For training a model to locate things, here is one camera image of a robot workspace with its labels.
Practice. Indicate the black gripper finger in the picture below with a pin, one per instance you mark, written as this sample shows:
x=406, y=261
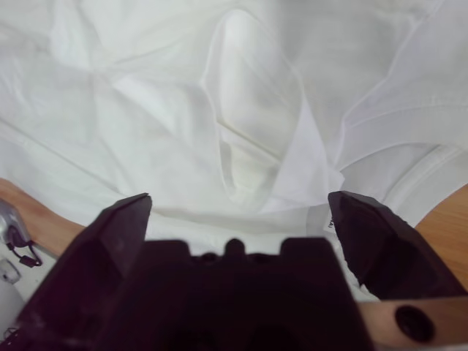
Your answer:
x=91, y=263
x=387, y=256

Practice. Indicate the white t-shirt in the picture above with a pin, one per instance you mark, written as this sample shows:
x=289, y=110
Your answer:
x=183, y=109

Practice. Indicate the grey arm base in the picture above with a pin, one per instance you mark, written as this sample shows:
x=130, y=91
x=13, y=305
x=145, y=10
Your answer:
x=9, y=219

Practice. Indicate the white neck label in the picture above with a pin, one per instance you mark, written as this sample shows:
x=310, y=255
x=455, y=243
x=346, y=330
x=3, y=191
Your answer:
x=329, y=223

